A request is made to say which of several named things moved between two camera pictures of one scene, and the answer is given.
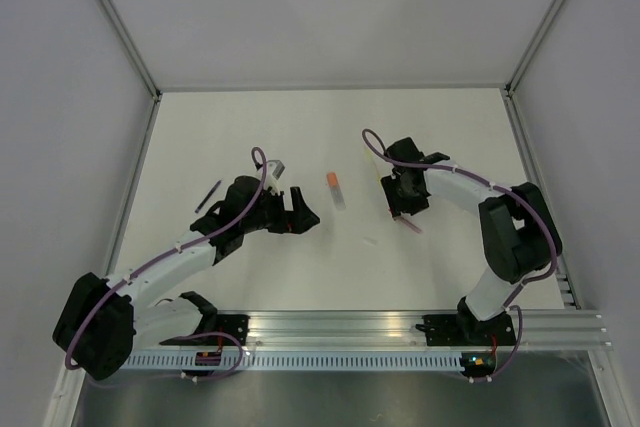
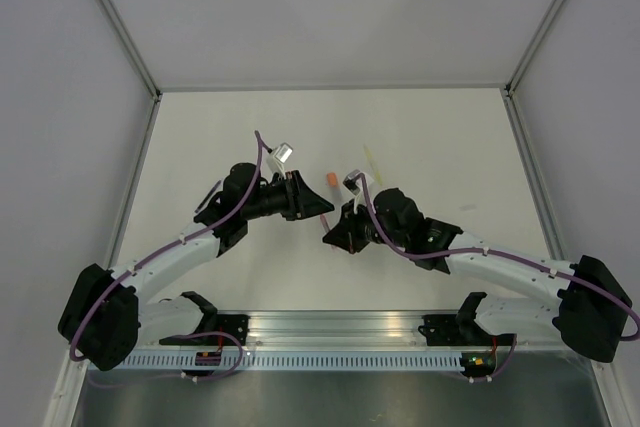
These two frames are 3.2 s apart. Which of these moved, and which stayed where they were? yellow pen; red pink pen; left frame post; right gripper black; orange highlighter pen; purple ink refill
Moved: right gripper black; red pink pen
Stayed: left frame post; yellow pen; purple ink refill; orange highlighter pen
